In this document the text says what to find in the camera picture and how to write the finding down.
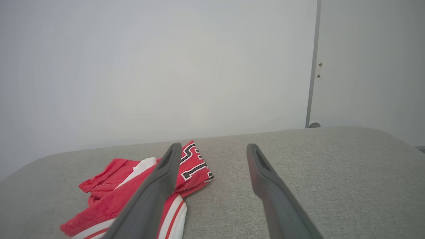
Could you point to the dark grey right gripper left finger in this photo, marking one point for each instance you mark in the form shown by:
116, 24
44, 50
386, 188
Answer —
149, 199

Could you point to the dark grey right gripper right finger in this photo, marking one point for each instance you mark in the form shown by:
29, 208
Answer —
279, 205

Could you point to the white partition panel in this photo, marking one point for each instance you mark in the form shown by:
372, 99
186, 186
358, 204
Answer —
372, 66

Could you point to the grey vertical frame strip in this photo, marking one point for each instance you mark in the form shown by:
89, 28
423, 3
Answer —
313, 66

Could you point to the red and white sports garment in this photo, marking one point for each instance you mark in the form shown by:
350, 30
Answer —
106, 202

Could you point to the grey metal bracket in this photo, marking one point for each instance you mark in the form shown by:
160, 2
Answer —
314, 125

